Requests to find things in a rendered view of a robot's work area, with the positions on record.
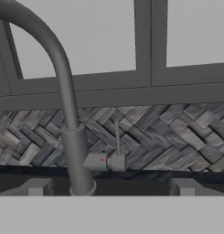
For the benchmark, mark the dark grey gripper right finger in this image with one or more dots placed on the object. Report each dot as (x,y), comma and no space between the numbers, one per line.
(184,186)

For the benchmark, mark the grey sink faucet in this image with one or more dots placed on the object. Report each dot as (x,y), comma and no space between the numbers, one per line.
(66,91)

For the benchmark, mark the grey framed window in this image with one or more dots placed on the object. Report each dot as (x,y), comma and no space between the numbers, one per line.
(116,51)

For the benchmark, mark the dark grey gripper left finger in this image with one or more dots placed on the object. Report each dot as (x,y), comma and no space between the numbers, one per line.
(37,186)

